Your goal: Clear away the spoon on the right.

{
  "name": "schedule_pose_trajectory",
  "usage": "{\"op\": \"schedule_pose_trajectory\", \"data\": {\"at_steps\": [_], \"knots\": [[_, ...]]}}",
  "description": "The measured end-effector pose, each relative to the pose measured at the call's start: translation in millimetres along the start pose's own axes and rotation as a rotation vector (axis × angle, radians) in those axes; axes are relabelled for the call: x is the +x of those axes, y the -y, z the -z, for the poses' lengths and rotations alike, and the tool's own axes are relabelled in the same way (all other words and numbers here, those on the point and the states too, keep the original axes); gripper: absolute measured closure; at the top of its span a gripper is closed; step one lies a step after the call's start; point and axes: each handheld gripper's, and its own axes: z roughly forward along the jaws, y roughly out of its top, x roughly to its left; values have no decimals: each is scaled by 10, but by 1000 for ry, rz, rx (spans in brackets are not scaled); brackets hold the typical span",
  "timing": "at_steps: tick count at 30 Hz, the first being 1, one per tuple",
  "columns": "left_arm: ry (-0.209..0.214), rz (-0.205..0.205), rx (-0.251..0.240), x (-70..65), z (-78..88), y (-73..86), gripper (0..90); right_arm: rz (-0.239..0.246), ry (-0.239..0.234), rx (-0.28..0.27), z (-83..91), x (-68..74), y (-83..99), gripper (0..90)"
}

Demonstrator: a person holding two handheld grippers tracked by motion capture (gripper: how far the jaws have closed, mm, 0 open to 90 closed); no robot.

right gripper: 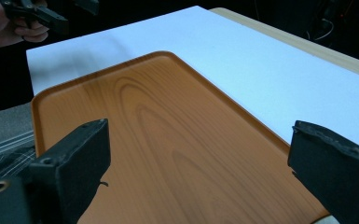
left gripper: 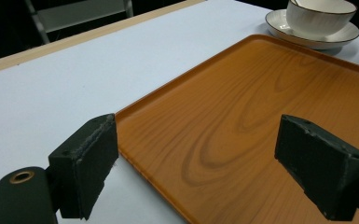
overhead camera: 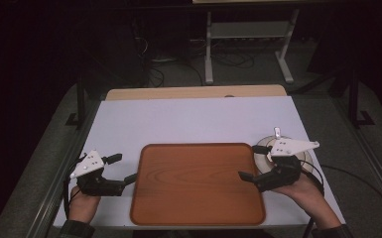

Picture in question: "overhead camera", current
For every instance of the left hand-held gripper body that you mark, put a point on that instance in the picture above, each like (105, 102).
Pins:
(94, 183)

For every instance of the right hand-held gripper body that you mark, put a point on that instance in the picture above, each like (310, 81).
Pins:
(282, 173)

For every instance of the round pale bowl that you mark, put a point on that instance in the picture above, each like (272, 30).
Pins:
(262, 162)

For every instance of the shiny metal utensil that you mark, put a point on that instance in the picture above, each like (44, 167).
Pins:
(277, 132)

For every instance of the person's left hand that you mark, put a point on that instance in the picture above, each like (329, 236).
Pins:
(83, 205)

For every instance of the person's right hand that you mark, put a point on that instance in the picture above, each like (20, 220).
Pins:
(302, 193)

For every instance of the brown wooden tray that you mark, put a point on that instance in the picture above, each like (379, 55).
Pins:
(196, 185)

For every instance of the black metal stand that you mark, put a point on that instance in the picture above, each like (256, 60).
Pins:
(79, 105)
(355, 102)

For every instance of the white table cover board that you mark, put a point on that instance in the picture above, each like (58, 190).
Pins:
(185, 120)

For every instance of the light wooden table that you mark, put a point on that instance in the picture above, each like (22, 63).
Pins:
(195, 91)

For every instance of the white metal stand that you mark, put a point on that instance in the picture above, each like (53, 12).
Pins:
(249, 31)

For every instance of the grey metal rail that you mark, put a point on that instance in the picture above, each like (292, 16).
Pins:
(370, 155)
(59, 185)

